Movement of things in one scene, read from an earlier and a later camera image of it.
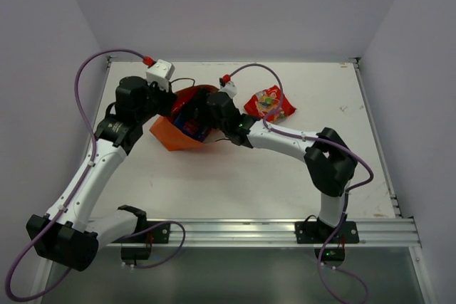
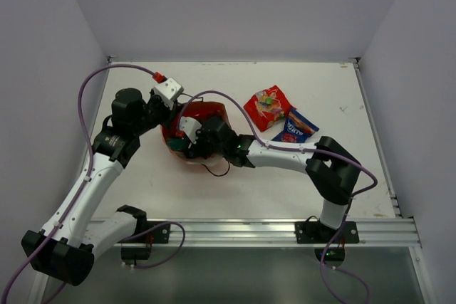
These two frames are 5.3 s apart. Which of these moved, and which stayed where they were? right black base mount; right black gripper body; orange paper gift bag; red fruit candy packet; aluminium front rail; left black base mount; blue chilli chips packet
Moved: blue chilli chips packet; right black gripper body; orange paper gift bag
Stayed: right black base mount; red fruit candy packet; left black base mount; aluminium front rail
